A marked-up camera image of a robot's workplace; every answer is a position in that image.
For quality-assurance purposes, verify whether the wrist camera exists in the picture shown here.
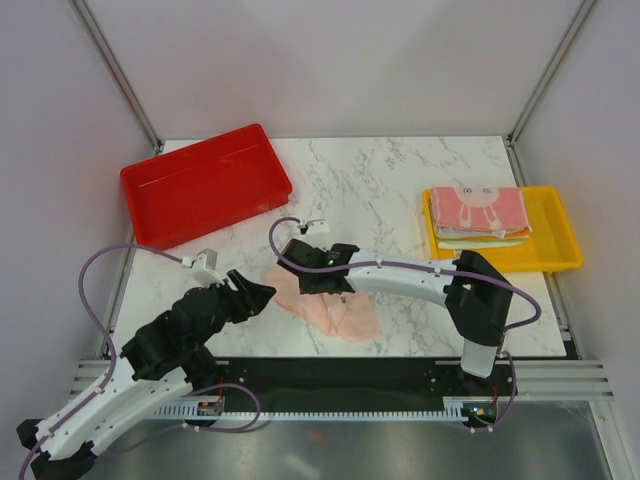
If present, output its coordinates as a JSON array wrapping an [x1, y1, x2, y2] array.
[[181, 249, 224, 288], [298, 218, 331, 235]]

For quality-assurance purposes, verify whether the yellow plastic bin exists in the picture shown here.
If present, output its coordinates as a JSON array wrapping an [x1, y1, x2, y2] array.
[[422, 186, 583, 273]]

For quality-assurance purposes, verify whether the pink striped towel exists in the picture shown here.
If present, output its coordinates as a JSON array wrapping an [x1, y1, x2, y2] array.
[[430, 187, 529, 233]]

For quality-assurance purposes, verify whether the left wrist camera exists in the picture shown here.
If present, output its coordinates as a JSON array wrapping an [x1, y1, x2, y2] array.
[[181, 249, 224, 288]]

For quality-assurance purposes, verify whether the plain peach towel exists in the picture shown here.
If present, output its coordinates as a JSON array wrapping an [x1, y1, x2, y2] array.
[[262, 266, 382, 343]]

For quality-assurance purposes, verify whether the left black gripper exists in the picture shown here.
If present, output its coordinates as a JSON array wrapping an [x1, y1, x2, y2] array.
[[189, 268, 277, 350]]

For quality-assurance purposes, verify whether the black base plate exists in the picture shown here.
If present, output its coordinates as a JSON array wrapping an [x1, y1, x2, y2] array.
[[207, 357, 515, 412]]

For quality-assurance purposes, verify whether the aluminium frame post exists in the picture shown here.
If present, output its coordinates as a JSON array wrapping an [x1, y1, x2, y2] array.
[[504, 0, 599, 149], [69, 0, 164, 154]]

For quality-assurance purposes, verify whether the grey towel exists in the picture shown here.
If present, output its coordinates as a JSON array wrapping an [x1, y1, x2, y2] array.
[[434, 226, 472, 239]]

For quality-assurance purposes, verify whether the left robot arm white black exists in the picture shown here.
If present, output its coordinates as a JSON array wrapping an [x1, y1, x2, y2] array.
[[17, 270, 276, 479]]

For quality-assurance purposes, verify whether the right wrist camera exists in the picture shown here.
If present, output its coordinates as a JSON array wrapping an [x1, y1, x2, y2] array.
[[298, 218, 331, 235]]

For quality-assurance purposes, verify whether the red plastic bin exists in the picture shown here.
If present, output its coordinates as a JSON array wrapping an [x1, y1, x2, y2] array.
[[120, 124, 293, 250]]

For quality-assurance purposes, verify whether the left aluminium frame post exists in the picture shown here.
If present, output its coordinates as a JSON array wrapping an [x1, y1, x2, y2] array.
[[69, 0, 164, 154]]

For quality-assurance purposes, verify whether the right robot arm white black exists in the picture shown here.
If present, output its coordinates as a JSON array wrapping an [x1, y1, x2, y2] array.
[[278, 239, 513, 394]]

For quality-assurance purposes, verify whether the white slotted cable duct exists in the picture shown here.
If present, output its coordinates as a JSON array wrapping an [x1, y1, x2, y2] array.
[[148, 397, 500, 422]]

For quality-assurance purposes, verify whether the right aluminium frame post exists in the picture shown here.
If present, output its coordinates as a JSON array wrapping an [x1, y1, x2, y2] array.
[[504, 0, 599, 149]]

